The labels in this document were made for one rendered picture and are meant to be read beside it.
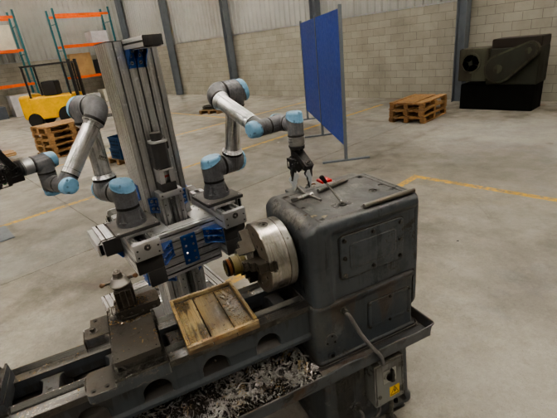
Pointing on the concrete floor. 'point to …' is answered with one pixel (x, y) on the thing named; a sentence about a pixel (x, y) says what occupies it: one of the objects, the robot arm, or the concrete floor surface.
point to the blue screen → (326, 75)
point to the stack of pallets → (55, 136)
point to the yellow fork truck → (51, 109)
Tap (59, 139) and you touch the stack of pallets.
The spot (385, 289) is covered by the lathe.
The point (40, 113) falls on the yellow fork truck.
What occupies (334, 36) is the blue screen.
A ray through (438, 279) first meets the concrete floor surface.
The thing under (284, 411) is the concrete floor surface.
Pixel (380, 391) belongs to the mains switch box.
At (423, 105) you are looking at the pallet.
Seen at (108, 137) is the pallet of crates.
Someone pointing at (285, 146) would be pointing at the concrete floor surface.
